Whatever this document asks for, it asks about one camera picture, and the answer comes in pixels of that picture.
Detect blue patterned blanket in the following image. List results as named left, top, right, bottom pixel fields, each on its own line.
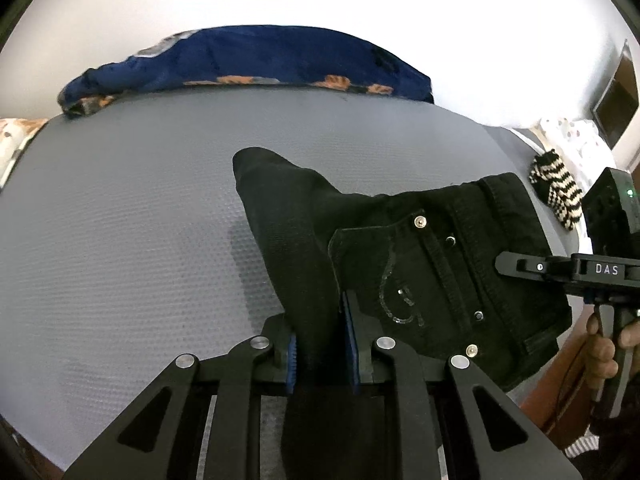
left=59, top=25, right=433, bottom=120

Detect black pants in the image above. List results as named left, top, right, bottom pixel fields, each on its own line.
left=232, top=147, right=573, bottom=480

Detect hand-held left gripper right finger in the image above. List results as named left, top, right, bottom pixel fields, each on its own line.
left=341, top=290, right=583, bottom=480

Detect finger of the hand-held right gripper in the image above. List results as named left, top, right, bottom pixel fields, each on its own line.
left=494, top=252, right=573, bottom=281

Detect black white striped cloth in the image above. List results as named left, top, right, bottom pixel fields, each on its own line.
left=529, top=150, right=585, bottom=232

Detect person's right hand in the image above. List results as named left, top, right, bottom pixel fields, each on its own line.
left=585, top=311, right=640, bottom=392

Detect white dotted cloth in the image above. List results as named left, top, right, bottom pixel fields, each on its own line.
left=537, top=117, right=618, bottom=181

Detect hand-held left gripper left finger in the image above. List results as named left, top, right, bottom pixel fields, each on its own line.
left=62, top=312, right=301, bottom=480

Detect grey mattress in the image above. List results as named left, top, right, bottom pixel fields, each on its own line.
left=0, top=82, right=591, bottom=473

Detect brown wooden door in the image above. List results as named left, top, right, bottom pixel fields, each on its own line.
left=593, top=42, right=640, bottom=150

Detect floral cloth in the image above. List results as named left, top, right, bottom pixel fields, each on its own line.
left=0, top=117, right=50, bottom=188

